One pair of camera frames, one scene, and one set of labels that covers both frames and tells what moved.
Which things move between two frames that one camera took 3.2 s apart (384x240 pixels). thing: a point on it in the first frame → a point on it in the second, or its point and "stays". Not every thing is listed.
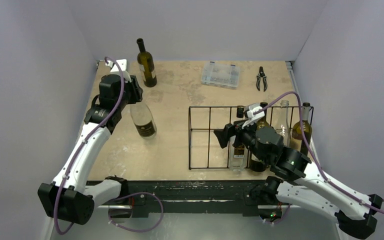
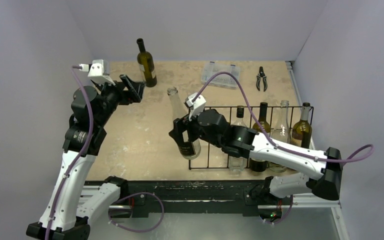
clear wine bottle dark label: (282, 123) stays
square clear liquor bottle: (238, 156) stays
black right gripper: (233, 133) → (181, 125)
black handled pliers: (260, 74) stays
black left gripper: (136, 90) stays
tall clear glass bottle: (144, 120) → (190, 150)
